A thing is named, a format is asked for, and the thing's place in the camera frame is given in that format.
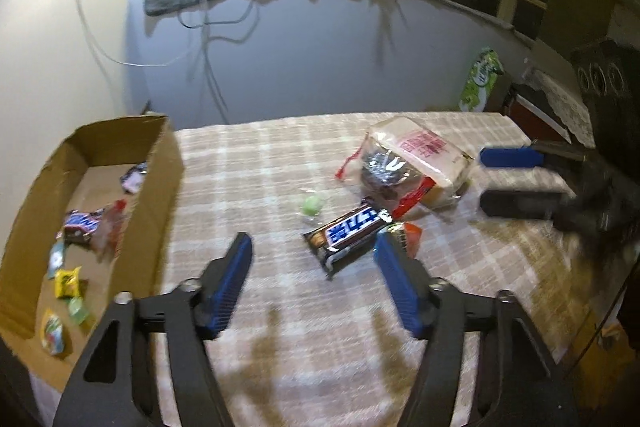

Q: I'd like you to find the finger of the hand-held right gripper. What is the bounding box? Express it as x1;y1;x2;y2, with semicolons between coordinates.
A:
479;188;576;220
479;139;596;170

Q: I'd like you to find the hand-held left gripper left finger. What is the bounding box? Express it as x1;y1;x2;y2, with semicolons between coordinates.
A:
52;232;254;427

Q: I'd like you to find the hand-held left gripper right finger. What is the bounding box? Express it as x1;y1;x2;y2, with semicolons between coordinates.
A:
375;231;581;427

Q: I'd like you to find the large brown chocolate bar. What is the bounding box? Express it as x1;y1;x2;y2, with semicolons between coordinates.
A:
301;197;393;280

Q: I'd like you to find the sliced bread bag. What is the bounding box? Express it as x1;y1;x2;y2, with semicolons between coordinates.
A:
367;117;473;208

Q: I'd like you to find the clear bag of dark snacks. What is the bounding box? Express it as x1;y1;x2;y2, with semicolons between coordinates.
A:
335;139;436;220

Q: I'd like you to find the brown cardboard box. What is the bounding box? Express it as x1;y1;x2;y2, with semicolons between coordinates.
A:
0;114;185;393

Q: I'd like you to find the clear snack bag red tie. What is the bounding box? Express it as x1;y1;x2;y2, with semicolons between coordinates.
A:
90;199;128;258

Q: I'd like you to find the small white dark packet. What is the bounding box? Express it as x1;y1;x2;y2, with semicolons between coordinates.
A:
119;162;149;194

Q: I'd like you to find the green candy packet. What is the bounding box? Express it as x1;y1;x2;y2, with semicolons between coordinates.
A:
47;241;67;280
67;297;93;327

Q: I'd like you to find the yellow candy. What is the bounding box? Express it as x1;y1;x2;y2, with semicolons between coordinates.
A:
54;267;88;299

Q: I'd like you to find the small brown chocolate bar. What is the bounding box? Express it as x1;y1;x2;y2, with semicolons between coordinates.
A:
57;209;108;244

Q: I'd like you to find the yellow green snack packet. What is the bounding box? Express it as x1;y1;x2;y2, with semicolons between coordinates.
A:
40;309;68;355

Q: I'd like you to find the orange snack packet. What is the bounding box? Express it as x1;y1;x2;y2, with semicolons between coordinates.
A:
392;222;423;260

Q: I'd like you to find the white lace tablecloth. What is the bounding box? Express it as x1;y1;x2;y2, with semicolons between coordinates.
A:
525;69;596;148

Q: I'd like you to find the red storage box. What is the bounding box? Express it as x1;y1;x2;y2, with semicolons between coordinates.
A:
502;82;576;145

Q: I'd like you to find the green paper bag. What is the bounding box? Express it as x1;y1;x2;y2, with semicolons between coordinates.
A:
459;47;511;112

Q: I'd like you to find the checked tablecloth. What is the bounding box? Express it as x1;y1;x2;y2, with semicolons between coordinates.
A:
30;111;611;427

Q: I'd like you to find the round green wrapped candy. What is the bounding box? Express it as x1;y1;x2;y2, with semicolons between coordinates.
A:
300;193;326;220

